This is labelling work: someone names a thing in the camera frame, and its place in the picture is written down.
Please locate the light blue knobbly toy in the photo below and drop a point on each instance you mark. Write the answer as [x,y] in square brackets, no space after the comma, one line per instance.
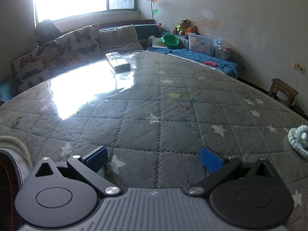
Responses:
[299,139]

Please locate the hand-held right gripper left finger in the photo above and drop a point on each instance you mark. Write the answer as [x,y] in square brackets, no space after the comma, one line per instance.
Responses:
[97,160]

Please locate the picture paper sheet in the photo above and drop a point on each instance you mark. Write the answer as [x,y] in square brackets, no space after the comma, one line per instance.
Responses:
[157,44]

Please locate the silver remote control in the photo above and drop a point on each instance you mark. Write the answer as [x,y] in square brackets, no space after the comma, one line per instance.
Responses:
[115,61]

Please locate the black bag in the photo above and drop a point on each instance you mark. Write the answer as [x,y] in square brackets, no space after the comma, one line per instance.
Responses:
[45,30]

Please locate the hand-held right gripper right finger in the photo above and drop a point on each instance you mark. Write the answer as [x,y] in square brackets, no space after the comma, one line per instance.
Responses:
[211,160]

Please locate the clear plastic storage box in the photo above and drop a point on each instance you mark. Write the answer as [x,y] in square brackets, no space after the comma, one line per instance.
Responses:
[202,45]

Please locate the butterfly pattern pillow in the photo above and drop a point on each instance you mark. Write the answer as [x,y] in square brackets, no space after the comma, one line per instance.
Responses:
[146,30]

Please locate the small white box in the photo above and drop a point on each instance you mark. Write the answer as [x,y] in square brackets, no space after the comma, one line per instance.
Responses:
[222,54]

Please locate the red flat toy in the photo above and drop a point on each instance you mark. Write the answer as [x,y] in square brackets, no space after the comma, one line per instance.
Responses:
[209,63]

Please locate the brown teddy bear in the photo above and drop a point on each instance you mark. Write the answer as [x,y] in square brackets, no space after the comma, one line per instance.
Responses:
[180,27]

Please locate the green plastic bowl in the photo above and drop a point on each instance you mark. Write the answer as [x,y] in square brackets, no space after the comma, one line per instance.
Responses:
[169,41]

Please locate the orange plush toy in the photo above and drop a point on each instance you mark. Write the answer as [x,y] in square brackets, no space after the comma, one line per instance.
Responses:
[191,30]

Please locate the pink plush toy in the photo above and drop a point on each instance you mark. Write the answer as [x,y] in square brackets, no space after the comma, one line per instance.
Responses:
[159,27]

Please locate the blue blanket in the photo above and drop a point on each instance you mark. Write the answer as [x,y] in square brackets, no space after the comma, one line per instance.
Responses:
[187,53]

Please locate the grey quilted star table cover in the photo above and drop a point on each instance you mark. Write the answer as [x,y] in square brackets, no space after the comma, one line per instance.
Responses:
[144,115]

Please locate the plain grey pillow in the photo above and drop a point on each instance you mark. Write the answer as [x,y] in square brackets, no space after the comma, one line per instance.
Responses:
[120,38]

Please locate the wall socket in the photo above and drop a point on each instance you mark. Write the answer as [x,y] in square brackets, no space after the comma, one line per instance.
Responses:
[298,67]

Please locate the wooden stool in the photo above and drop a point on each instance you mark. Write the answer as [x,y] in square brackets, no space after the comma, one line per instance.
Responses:
[281,84]

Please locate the white cloth bundle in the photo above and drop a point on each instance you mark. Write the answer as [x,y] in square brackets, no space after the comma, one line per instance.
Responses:
[151,38]

